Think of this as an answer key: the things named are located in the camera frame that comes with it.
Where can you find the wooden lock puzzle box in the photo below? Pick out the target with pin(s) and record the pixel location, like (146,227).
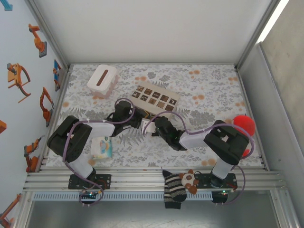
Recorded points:
(156,97)

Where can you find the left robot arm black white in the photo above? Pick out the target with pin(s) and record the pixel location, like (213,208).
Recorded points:
(69,140)

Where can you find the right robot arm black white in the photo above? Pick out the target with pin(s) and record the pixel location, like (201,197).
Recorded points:
(228,142)

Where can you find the floral tablecloth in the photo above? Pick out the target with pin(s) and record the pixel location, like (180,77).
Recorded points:
(142,152)

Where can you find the wet wipes pack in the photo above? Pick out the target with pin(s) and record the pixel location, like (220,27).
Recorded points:
(103,148)

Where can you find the white tissue box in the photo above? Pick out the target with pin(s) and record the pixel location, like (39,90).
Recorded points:
(102,79)

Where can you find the brown white plush bear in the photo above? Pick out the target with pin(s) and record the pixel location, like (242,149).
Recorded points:
(188,180)

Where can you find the black white striped sock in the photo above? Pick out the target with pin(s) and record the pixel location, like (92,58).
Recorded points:
(174,190)

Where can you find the red plush ball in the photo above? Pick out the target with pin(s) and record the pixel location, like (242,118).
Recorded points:
(245,123)

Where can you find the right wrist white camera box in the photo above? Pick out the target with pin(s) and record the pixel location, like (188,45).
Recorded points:
(147,127)

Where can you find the aluminium frame rails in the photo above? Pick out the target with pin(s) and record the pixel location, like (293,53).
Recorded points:
(137,180)

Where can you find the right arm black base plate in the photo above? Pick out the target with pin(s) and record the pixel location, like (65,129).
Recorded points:
(204,181)

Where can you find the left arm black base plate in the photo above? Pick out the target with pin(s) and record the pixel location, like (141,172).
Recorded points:
(107,181)

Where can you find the blue orange wall sticker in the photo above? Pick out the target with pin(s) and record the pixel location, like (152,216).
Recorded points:
(57,76)

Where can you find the aluminium corner post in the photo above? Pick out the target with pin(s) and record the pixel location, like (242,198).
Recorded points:
(255,35)
(50,35)

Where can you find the orange grey claw wall sticker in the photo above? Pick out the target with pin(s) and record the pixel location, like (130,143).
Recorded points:
(14,76)

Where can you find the small orange wall sticker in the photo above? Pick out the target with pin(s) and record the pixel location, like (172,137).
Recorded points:
(2,127)

